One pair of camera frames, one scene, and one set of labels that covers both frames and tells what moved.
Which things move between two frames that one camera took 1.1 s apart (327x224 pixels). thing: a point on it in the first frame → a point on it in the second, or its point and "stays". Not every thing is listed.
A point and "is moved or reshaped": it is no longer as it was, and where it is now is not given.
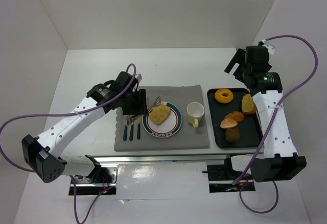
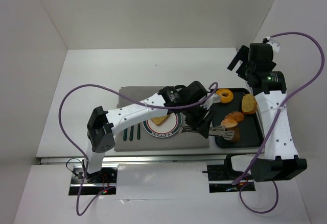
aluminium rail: [199, 159] stays
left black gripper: [138, 101] → [202, 121]
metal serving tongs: [129, 119] is moved or reshaped
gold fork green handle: [131, 131] stays
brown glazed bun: [237, 116] stays
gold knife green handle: [138, 131] stays
